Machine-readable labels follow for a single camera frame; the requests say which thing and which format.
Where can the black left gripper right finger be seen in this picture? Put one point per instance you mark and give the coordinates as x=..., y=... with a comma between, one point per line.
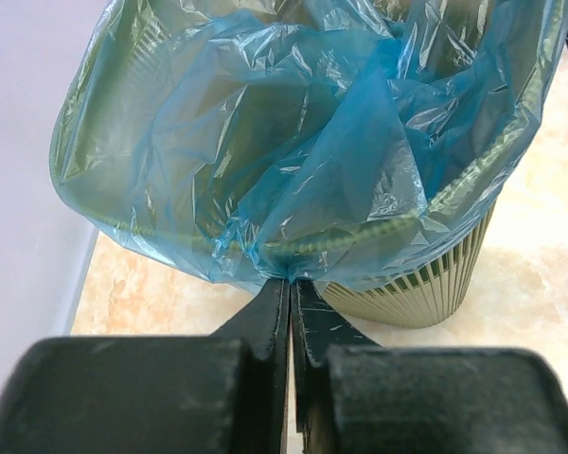
x=355, y=396

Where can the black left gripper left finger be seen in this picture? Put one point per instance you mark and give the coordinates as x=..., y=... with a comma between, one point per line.
x=225, y=392

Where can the olive green plastic trash bin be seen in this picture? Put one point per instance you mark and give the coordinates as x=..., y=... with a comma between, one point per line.
x=407, y=293

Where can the blue plastic trash bag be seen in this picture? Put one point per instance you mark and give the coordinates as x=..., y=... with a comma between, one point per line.
x=289, y=142

